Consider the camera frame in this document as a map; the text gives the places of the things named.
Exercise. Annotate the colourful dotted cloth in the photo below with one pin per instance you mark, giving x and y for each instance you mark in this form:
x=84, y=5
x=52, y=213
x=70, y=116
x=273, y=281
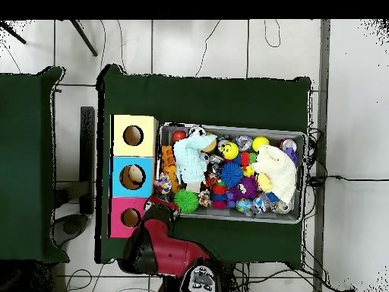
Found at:
x=164, y=184

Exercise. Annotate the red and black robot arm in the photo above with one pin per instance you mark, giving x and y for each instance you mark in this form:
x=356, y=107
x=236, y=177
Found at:
x=170, y=252

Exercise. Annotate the wooden box with three holes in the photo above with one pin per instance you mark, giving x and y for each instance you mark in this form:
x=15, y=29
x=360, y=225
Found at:
x=142, y=179

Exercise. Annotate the green spiky rubber ball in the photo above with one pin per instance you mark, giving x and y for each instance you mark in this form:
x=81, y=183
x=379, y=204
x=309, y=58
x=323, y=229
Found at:
x=186, y=201

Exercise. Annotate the orange plastic toy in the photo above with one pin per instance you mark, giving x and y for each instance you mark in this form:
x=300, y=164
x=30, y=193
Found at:
x=168, y=161

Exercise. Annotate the light blue muslin cloth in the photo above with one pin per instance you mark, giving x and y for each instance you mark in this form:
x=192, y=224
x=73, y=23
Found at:
x=190, y=161

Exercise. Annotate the red ball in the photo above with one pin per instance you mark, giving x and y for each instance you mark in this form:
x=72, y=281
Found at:
x=179, y=136

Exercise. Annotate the blue spiky rubber ball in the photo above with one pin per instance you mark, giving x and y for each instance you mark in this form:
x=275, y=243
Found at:
x=231, y=175

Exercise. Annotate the yellow smiley face ball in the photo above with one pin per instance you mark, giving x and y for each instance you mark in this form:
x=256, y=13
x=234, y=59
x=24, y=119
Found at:
x=230, y=150

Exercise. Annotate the purple monster toy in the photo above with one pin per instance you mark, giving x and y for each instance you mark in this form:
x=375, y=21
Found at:
x=247, y=187

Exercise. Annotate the dark green table cloth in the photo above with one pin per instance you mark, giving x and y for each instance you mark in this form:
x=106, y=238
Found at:
x=24, y=152
x=212, y=100

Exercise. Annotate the plain yellow ball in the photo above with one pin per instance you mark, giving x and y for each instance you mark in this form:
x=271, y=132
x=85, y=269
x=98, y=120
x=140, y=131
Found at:
x=260, y=143

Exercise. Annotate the cream muslin cloth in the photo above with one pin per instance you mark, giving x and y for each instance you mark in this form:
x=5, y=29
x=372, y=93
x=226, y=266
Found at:
x=279, y=173

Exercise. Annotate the black tripod leg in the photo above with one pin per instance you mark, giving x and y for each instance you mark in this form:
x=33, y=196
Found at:
x=83, y=38
x=13, y=33

